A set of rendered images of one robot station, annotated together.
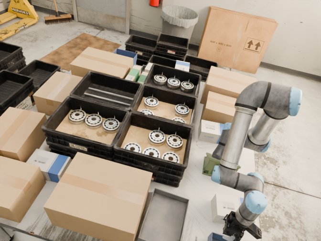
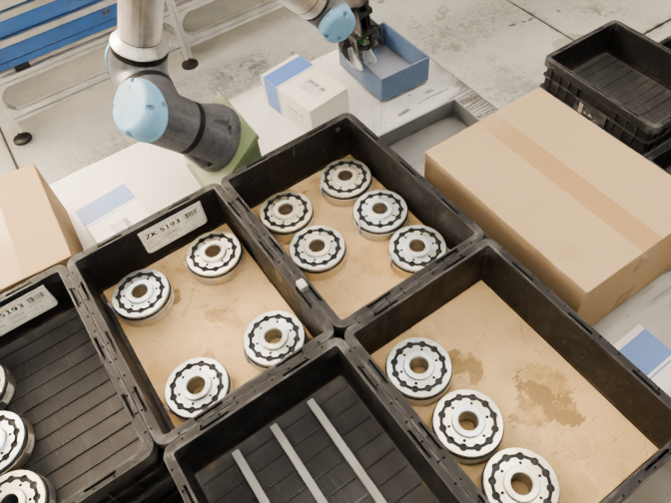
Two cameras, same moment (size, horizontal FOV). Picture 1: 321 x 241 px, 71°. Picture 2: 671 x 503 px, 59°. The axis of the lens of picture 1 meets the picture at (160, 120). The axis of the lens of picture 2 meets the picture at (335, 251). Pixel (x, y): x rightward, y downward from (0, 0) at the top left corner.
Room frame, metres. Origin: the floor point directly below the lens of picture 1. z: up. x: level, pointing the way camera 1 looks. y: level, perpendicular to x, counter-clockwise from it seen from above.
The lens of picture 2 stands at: (1.22, 0.57, 1.72)
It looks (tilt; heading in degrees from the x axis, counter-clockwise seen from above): 54 degrees down; 238
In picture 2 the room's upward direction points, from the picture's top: 8 degrees counter-clockwise
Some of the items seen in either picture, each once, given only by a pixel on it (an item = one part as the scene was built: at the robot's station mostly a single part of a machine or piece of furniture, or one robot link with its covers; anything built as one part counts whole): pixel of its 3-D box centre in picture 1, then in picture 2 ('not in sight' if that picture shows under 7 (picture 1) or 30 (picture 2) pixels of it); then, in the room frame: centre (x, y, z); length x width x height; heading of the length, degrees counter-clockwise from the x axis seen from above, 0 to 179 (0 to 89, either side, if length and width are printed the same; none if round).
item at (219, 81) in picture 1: (228, 90); not in sight; (1.62, -0.52, 0.80); 0.40 x 0.30 x 0.20; 81
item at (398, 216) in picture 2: (151, 154); (379, 211); (0.76, 0.01, 0.86); 0.10 x 0.10 x 0.01
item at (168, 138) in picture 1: (174, 140); (286, 212); (0.89, -0.11, 0.86); 0.10 x 0.10 x 0.01
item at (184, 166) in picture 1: (155, 137); (344, 210); (0.84, 0.01, 0.92); 0.40 x 0.30 x 0.02; 86
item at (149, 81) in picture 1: (172, 85); (32, 415); (1.43, -0.04, 0.87); 0.40 x 0.30 x 0.11; 86
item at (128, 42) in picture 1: (141, 53); not in sight; (2.81, 0.44, 0.31); 0.40 x 0.30 x 0.34; 84
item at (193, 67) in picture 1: (195, 81); not in sight; (2.33, -0.32, 0.37); 0.40 x 0.30 x 0.45; 84
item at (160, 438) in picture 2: (165, 104); (194, 297); (1.13, -0.02, 0.92); 0.40 x 0.30 x 0.02; 86
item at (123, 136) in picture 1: (154, 143); (346, 228); (0.84, 0.01, 0.87); 0.40 x 0.30 x 0.11; 86
